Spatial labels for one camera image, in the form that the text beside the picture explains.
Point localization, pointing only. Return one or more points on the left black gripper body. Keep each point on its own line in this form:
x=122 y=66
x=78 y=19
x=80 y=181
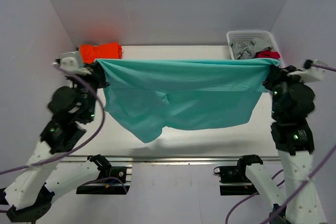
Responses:
x=95 y=78

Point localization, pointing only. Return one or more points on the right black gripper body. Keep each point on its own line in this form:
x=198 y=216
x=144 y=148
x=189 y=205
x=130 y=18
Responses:
x=279 y=79

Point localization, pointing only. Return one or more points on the teal t shirt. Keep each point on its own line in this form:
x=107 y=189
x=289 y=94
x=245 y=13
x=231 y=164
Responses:
x=145 y=96

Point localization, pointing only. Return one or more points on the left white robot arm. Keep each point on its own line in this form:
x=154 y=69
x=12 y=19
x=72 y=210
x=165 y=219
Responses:
x=32 y=193

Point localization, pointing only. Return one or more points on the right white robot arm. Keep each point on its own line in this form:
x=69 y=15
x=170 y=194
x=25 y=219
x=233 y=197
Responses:
x=292 y=102

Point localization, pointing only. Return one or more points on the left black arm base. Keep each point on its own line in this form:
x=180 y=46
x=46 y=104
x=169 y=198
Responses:
x=111 y=180

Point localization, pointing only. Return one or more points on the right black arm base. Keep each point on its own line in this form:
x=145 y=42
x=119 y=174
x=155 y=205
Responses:
x=232 y=179

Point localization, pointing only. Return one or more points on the red t shirt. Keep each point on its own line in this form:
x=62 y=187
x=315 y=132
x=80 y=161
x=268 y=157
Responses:
x=268 y=54

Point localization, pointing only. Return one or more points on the folded orange t shirt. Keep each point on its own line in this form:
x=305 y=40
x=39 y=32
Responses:
x=90 y=53

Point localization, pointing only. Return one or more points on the grey t shirt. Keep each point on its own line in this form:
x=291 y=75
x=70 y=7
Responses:
x=249 y=49

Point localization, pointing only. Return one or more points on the white plastic basket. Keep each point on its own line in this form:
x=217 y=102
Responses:
x=246 y=35

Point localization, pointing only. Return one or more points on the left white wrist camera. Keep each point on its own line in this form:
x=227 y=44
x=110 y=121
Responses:
x=72 y=62

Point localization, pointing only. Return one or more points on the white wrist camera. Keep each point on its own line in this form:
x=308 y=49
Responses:
x=313 y=71
x=72 y=62

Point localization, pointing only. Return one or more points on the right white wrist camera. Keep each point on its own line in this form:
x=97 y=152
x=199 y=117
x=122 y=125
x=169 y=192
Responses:
x=313 y=71

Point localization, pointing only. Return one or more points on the aluminium table edge rail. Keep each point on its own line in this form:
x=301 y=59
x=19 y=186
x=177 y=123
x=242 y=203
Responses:
x=128 y=161

